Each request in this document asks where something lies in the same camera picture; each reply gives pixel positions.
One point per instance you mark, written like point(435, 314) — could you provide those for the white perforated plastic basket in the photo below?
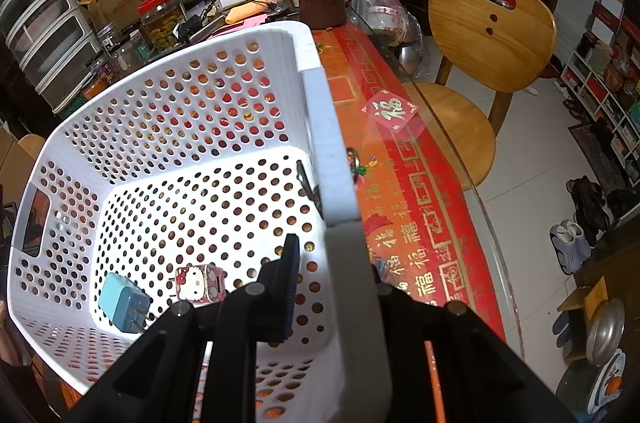
point(325, 143)

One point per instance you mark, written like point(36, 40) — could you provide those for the small jar with orange contents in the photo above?
point(95, 85)

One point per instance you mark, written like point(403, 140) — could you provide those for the clear plastic drawer unit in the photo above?
point(50, 38)

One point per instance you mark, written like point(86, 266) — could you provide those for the red square paper sticker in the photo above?
point(390, 110)

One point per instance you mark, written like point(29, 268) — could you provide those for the small clear glass jar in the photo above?
point(125, 50)

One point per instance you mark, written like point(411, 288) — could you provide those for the blue slippers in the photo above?
point(562, 328)

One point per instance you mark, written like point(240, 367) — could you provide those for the plate with orange print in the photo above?
point(607, 383)

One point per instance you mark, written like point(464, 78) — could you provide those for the blue and white slipper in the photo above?
point(562, 250)
point(579, 238)

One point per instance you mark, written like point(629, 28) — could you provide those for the glass jar with red lid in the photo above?
point(162, 28)

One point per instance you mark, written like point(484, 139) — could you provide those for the black adapter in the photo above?
point(189, 28)

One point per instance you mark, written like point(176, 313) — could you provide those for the flat cardboard boxes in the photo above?
point(20, 163)

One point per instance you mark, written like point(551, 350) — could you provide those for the white cubby shelf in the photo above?
point(600, 93)

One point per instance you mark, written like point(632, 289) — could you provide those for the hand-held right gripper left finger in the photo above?
point(287, 288)

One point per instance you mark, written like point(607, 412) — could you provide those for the metal pot lid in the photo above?
point(606, 330)

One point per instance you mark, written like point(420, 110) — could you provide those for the dark patterned doormat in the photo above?
point(595, 158)

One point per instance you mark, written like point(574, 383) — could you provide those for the red printed tablecloth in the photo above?
point(400, 203)

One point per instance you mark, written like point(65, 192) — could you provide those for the pink paper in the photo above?
point(250, 25)

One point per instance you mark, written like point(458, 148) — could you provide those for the light blue charger plug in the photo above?
point(120, 300)

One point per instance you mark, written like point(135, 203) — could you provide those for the dark shoes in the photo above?
point(587, 203)

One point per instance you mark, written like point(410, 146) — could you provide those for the orange pouch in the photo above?
point(245, 12)

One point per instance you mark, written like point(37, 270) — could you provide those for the small wooden stool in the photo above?
point(582, 303)

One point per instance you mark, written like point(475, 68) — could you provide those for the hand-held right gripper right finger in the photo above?
point(397, 320)

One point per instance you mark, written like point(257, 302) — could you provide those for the wooden chair with round seat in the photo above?
point(490, 48)

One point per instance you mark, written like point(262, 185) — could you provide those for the black metal clip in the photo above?
point(306, 183)

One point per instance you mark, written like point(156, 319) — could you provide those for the pink cartoon cat charger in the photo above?
point(197, 285)

